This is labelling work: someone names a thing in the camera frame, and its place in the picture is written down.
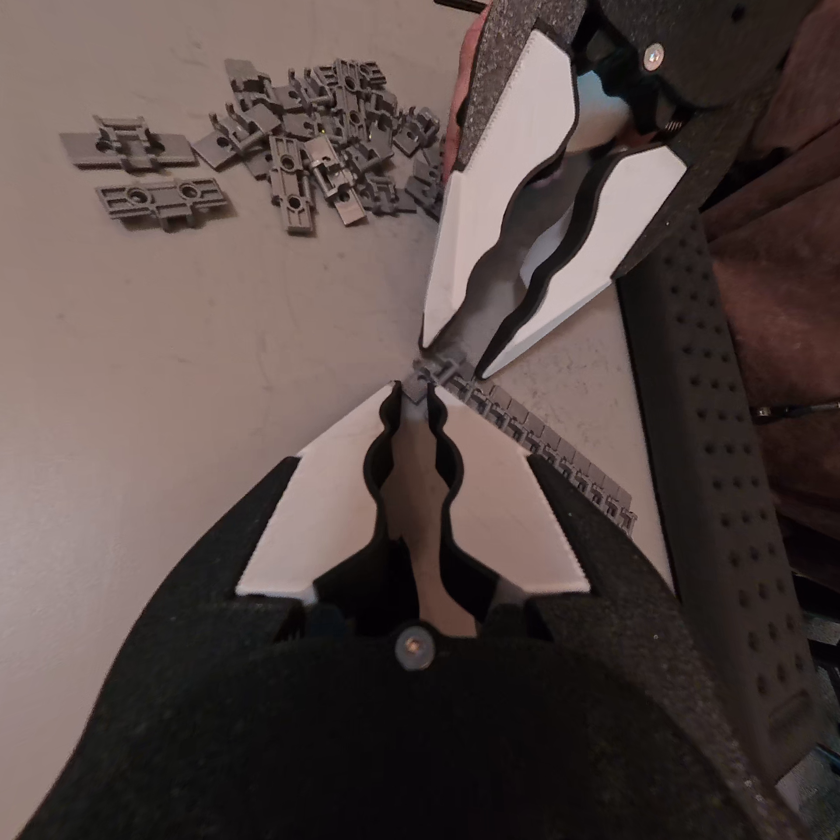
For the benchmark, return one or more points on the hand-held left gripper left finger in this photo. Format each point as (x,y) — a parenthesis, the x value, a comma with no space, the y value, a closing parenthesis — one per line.
(315,525)

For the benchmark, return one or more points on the pile of grey track links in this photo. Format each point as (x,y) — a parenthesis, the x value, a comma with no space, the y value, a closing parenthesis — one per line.
(315,131)

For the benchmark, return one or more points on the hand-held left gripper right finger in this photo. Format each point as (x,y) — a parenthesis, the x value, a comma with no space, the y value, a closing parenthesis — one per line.
(512,525)

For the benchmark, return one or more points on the grey desk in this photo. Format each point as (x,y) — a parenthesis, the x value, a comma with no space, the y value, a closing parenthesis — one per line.
(164,361)

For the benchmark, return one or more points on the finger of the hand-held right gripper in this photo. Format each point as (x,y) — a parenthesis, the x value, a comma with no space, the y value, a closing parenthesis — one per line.
(630,216)
(499,144)

